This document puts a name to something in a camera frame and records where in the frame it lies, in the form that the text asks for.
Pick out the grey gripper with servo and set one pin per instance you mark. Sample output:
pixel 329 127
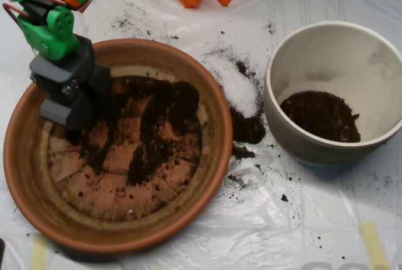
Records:
pixel 64 92

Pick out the dark soil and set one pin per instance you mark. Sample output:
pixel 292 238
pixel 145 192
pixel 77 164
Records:
pixel 185 100
pixel 317 119

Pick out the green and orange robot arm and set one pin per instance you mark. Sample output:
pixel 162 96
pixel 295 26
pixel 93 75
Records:
pixel 53 41

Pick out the terracotta saucer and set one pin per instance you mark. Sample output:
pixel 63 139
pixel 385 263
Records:
pixel 31 172

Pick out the spilled soil heap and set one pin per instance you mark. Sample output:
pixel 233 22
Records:
pixel 248 128

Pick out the white ceramic pot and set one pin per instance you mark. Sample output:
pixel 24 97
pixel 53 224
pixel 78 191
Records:
pixel 314 154

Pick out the beige masking tape strip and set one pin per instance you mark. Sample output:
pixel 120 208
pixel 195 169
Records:
pixel 373 245
pixel 39 254

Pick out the dark object at edge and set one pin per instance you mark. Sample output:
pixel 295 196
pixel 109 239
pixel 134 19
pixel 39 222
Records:
pixel 2 251

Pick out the clear plastic sheet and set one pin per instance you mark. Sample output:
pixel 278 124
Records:
pixel 282 235

